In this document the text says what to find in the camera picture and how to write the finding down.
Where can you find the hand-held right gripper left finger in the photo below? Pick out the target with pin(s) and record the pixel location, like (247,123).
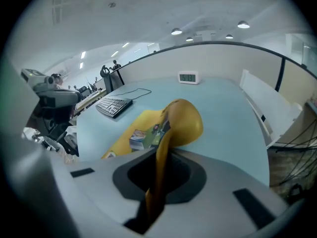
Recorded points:
(104,195)

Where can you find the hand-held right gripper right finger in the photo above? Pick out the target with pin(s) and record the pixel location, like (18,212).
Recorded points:
(223,202)

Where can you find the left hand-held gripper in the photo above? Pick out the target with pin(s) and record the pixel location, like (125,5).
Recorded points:
(57,97)

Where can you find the yellow mat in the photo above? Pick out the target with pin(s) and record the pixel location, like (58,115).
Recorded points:
(183,123)

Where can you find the light wooden desk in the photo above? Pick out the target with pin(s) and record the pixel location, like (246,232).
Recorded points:
(90,99)

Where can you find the black computer keyboard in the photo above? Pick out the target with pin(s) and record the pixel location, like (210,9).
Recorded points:
(114,106)

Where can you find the light blue white-legged table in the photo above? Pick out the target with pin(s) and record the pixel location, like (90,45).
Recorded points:
(223,108)

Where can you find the white digital clock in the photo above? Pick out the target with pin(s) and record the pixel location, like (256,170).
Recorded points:
(188,77)

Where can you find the round pendant ceiling lamp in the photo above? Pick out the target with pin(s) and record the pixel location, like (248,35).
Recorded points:
(229,36)
(243,25)
(189,39)
(176,31)

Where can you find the beige partition with black rail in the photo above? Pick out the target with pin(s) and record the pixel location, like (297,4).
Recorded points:
(223,58)

